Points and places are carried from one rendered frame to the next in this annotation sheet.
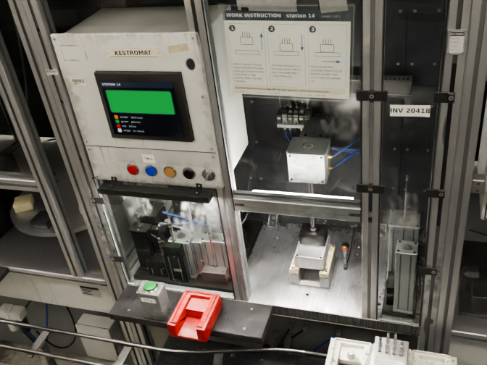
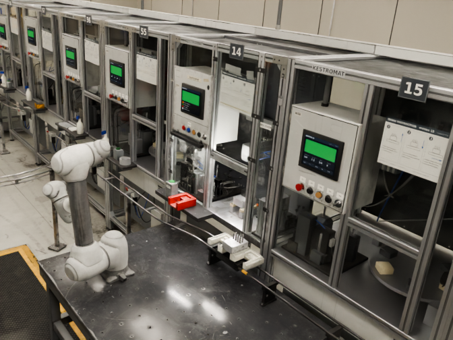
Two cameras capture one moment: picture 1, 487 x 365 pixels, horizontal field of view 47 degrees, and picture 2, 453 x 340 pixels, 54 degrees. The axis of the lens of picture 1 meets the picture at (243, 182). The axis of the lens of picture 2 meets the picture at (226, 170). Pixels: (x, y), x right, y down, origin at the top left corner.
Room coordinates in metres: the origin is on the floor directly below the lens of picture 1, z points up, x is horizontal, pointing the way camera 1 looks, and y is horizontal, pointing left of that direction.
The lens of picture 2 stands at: (-1.14, -1.34, 2.31)
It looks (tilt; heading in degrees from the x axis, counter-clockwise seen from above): 21 degrees down; 27
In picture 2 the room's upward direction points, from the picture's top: 5 degrees clockwise
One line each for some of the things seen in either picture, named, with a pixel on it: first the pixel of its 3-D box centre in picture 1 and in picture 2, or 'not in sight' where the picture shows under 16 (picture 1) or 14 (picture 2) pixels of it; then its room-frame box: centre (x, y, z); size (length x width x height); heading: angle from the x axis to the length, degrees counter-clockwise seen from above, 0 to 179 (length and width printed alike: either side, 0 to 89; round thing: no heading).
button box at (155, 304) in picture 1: (155, 298); (172, 189); (1.33, 0.34, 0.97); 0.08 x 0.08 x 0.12; 69
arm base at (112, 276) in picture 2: not in sight; (116, 270); (0.63, 0.25, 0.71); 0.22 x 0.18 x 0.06; 69
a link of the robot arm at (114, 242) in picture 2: not in sight; (112, 249); (0.62, 0.27, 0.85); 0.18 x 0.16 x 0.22; 173
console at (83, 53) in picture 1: (156, 96); (204, 102); (1.50, 0.21, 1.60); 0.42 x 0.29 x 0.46; 69
